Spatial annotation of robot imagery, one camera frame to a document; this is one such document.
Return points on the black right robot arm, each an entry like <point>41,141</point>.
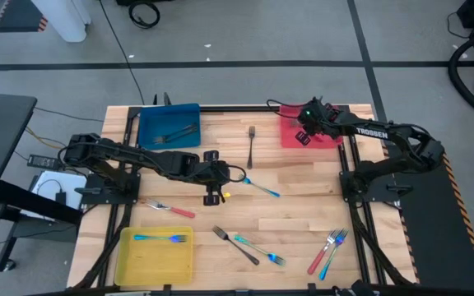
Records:
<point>370,132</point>

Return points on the black desk leg frame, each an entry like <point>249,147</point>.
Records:
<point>35,201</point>

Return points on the red plastic bin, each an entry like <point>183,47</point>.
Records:
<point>288,140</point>

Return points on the white pillar base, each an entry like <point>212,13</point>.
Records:
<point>64,20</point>

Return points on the small yellow tag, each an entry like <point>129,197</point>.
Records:
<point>227,194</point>

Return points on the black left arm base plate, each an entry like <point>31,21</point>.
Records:
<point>93,198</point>

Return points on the yellow plastic bin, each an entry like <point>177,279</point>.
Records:
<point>154,267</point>

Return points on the black power adapter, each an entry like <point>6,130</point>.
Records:
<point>41,162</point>

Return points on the iridescent blue metal fork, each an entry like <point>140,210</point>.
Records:
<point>261,188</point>
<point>177,238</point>
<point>326,267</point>
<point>276,258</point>

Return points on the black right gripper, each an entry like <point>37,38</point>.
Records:
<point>321,121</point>

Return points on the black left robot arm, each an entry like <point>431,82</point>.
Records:
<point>138,158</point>

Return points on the small hazard-striped black mat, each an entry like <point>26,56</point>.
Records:
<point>19,14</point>

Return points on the white board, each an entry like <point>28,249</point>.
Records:
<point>72,185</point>

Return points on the black caster wheel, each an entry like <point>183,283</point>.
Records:
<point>10,265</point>

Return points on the black aluminium table frame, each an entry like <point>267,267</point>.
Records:
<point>257,108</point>

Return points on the blue plastic bin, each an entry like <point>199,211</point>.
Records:
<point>167,117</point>

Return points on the small black charger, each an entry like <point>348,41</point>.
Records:
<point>61,198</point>

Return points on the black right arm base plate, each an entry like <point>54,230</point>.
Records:
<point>397,190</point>

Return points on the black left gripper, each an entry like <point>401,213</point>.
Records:
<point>214,172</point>

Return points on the large hazard-striped black mat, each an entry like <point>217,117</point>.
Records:
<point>434,246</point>

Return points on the black table clamp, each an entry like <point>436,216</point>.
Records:
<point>154,100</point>
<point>167,99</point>

